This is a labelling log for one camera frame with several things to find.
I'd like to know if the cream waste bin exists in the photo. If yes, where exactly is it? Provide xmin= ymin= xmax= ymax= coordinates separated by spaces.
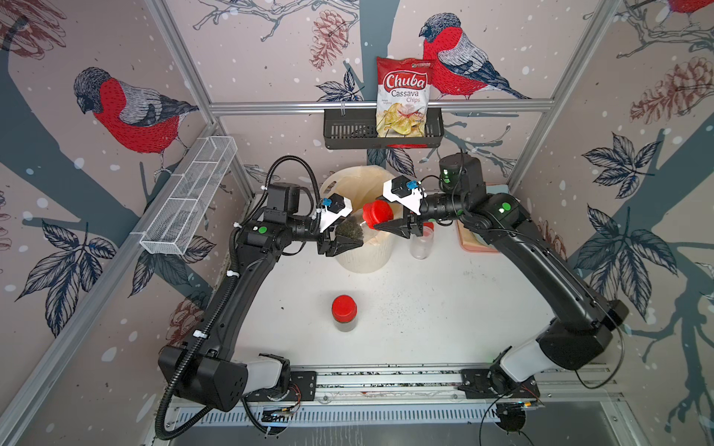
xmin=319 ymin=165 xmax=400 ymax=274

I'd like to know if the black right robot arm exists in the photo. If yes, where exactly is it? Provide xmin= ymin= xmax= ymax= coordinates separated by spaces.
xmin=376 ymin=153 xmax=628 ymax=395

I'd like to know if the pink plastic tray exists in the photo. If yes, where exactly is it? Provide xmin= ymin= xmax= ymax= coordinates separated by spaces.
xmin=457 ymin=183 xmax=509 ymax=254

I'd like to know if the Chuba cassava chips bag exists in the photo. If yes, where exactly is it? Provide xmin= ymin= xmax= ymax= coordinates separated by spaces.
xmin=376 ymin=58 xmax=433 ymax=138

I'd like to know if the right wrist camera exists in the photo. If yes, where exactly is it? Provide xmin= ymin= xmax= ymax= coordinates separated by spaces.
xmin=382 ymin=176 xmax=426 ymax=216

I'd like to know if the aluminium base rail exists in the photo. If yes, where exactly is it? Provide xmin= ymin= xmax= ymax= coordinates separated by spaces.
xmin=197 ymin=364 xmax=623 ymax=431

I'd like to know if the white wire mesh basket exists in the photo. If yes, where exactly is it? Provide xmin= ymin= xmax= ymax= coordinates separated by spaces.
xmin=139 ymin=136 xmax=237 ymax=256

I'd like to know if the red-lidded glass jar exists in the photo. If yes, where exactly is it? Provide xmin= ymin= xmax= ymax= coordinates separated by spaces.
xmin=335 ymin=216 xmax=364 ymax=247
xmin=331 ymin=295 xmax=358 ymax=332

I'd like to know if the black wall basket shelf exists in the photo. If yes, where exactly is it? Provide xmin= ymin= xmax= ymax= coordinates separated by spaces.
xmin=323 ymin=109 xmax=444 ymax=150

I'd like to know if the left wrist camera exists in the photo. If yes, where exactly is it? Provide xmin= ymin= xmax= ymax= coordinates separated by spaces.
xmin=317 ymin=193 xmax=353 ymax=233

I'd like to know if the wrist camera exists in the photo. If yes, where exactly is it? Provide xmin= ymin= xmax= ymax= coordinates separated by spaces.
xmin=317 ymin=193 xmax=353 ymax=233
xmin=382 ymin=176 xmax=426 ymax=216

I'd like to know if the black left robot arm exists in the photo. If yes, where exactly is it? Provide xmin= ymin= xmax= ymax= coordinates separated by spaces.
xmin=158 ymin=183 xmax=361 ymax=412

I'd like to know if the glass jar with tea leaves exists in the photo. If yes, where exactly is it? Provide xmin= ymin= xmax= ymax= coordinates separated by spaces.
xmin=410 ymin=228 xmax=434 ymax=260

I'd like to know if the yellowish bin liner bag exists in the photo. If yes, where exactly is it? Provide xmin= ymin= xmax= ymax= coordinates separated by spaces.
xmin=321 ymin=165 xmax=396 ymax=248

